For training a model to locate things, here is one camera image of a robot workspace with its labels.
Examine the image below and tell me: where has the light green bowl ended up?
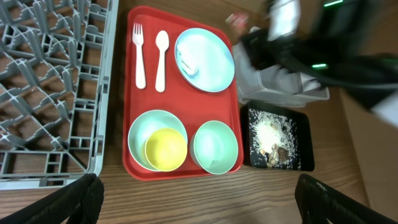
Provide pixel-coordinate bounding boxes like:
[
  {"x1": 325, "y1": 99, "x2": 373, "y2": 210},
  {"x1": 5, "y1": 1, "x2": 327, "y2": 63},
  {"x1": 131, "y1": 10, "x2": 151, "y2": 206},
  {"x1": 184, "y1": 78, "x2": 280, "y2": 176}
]
[{"x1": 189, "y1": 120, "x2": 239, "y2": 175}]

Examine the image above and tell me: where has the white plastic spoon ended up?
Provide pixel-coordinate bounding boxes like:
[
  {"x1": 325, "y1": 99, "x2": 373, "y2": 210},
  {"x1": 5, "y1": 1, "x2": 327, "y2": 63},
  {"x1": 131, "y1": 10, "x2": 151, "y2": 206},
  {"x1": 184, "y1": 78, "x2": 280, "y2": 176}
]
[{"x1": 155, "y1": 30, "x2": 169, "y2": 93}]

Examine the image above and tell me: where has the clear plastic waste bin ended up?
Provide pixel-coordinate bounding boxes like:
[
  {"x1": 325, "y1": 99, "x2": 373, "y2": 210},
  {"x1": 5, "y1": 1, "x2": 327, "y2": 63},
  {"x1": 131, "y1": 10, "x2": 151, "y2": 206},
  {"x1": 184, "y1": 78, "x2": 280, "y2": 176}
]
[{"x1": 233, "y1": 39, "x2": 330, "y2": 107}]

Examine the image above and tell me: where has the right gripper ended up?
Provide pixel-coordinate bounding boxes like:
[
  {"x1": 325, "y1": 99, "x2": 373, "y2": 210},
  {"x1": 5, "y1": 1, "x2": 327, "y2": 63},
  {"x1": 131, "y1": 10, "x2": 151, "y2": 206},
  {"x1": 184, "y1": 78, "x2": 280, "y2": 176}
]
[{"x1": 239, "y1": 29, "x2": 311, "y2": 73}]

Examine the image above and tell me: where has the light blue round plate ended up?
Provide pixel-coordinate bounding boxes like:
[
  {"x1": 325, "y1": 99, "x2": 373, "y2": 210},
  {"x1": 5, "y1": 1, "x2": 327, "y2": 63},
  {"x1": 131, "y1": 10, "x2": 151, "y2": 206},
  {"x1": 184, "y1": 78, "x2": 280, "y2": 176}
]
[{"x1": 174, "y1": 28, "x2": 234, "y2": 93}]

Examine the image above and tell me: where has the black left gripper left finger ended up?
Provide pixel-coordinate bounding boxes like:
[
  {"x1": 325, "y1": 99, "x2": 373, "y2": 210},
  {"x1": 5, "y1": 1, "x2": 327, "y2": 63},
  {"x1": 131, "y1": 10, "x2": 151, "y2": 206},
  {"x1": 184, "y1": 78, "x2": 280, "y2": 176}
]
[{"x1": 1, "y1": 174, "x2": 104, "y2": 224}]

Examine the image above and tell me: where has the grey plastic dishwasher rack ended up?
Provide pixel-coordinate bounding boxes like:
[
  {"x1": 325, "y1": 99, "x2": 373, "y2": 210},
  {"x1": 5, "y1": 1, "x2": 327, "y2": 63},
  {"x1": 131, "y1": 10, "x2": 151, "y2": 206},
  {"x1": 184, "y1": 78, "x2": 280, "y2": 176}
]
[{"x1": 1, "y1": 0, "x2": 119, "y2": 190}]

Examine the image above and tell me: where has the black rectangular waste tray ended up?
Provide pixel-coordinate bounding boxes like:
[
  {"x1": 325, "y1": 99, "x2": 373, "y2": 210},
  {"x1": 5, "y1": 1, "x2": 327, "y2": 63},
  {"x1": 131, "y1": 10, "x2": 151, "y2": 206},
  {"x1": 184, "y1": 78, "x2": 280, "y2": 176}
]
[{"x1": 240, "y1": 100, "x2": 315, "y2": 171}]

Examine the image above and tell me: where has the food scraps and rice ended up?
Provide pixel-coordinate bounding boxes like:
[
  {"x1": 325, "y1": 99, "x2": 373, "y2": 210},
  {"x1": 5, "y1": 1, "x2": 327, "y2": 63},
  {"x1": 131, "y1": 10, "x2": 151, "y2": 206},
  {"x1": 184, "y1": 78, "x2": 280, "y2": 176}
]
[{"x1": 248, "y1": 108, "x2": 301, "y2": 170}]

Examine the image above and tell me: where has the red snack wrapper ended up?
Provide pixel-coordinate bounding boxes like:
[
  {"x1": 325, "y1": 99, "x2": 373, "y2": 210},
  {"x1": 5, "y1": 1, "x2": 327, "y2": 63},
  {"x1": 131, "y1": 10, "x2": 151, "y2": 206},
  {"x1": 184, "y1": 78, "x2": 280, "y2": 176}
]
[{"x1": 225, "y1": 12, "x2": 249, "y2": 33}]

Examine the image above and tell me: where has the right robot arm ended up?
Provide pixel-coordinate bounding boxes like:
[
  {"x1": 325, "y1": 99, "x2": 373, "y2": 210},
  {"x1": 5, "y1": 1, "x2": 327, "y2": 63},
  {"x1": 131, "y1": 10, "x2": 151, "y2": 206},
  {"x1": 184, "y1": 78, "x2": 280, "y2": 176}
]
[{"x1": 240, "y1": 0, "x2": 397, "y2": 126}]

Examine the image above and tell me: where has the yellow plastic cup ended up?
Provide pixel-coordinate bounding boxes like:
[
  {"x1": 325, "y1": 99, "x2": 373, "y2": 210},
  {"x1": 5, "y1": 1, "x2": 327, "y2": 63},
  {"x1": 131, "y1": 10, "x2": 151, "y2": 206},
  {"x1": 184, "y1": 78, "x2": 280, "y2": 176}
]
[{"x1": 144, "y1": 128, "x2": 188, "y2": 172}]

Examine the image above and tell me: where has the red plastic serving tray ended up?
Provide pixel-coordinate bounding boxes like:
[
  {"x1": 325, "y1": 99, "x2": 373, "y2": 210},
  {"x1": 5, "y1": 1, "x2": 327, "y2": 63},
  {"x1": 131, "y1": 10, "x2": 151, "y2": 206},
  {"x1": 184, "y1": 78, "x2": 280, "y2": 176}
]
[{"x1": 122, "y1": 6, "x2": 244, "y2": 180}]

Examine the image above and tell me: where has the white tissue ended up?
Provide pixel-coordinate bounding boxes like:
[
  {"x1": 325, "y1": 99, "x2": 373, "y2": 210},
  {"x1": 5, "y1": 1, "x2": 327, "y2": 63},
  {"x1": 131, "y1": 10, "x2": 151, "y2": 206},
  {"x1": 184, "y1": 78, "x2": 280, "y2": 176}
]
[{"x1": 177, "y1": 44, "x2": 198, "y2": 76}]

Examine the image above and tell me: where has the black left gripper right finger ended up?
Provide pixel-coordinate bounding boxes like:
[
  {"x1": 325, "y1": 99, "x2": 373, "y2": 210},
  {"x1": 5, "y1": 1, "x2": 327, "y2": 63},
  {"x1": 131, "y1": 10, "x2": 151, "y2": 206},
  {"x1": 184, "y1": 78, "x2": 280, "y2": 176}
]
[{"x1": 295, "y1": 174, "x2": 397, "y2": 224}]

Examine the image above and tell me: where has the white plastic fork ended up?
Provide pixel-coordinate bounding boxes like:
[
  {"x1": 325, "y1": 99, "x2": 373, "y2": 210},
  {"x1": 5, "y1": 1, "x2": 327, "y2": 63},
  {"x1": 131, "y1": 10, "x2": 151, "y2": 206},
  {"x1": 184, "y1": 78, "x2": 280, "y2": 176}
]
[{"x1": 132, "y1": 23, "x2": 146, "y2": 89}]

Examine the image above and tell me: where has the light blue bowl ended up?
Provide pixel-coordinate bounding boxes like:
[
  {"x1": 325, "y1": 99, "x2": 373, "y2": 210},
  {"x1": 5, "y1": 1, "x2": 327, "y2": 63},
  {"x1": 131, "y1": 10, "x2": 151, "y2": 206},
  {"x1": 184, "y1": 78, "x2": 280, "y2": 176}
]
[{"x1": 128, "y1": 110, "x2": 188, "y2": 172}]

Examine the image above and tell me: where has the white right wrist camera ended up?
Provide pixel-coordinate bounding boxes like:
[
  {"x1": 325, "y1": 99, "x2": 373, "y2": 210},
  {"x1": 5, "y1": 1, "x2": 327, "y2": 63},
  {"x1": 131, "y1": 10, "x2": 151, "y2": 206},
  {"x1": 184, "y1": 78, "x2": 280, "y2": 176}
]
[{"x1": 267, "y1": 0, "x2": 300, "y2": 41}]

